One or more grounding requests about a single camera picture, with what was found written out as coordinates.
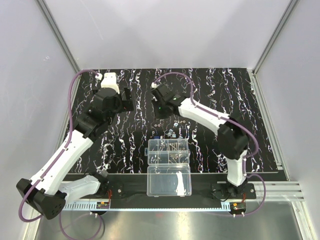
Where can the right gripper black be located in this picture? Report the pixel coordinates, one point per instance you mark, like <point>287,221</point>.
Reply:
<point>157,94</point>

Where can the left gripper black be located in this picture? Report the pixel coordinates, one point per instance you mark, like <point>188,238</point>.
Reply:
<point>128,99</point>

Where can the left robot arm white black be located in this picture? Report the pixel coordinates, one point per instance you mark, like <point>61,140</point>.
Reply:
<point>45,192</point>

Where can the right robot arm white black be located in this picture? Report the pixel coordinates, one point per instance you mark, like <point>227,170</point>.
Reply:
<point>232,140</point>

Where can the black marbled table mat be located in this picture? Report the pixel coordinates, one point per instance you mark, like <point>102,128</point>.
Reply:
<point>122,149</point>

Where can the clear plastic organizer box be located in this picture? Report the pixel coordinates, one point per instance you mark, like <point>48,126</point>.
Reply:
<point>168,171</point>

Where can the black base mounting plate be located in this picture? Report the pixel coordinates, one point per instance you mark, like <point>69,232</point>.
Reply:
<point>207,188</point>

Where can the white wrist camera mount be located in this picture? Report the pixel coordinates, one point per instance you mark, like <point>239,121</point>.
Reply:
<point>110,81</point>

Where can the white slotted cable duct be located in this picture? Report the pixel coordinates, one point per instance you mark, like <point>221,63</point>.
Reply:
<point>100,206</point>

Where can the left aluminium frame post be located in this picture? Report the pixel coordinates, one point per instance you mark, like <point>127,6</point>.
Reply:
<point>57,34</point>

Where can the aluminium frame post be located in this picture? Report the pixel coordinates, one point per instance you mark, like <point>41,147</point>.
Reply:
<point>57,34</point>
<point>276,33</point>

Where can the aluminium rail right side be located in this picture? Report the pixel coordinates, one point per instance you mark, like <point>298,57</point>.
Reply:
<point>276,191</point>

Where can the right aluminium frame post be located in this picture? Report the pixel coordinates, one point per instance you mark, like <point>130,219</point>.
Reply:
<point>276,33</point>

